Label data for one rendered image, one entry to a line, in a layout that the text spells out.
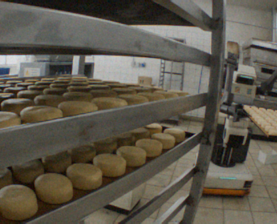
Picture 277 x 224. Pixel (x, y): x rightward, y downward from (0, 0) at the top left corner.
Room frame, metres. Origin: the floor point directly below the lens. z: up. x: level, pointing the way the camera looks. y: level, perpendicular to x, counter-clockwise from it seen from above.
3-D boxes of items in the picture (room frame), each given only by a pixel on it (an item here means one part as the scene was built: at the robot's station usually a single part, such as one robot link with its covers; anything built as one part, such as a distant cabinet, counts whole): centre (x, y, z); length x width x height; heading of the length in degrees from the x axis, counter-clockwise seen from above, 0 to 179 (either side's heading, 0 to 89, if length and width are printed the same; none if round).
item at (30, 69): (1.98, 0.74, 1.01); 0.72 x 0.33 x 0.34; 160
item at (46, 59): (1.98, 0.74, 1.25); 0.56 x 0.29 x 0.14; 160
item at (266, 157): (2.90, -2.09, 0.08); 0.30 x 0.22 x 0.16; 96
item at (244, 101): (1.91, -0.92, 0.93); 0.28 x 0.16 x 0.22; 80
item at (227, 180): (2.21, -0.97, 0.16); 0.67 x 0.64 x 0.25; 170
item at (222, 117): (2.29, -0.98, 0.59); 0.55 x 0.34 x 0.83; 80
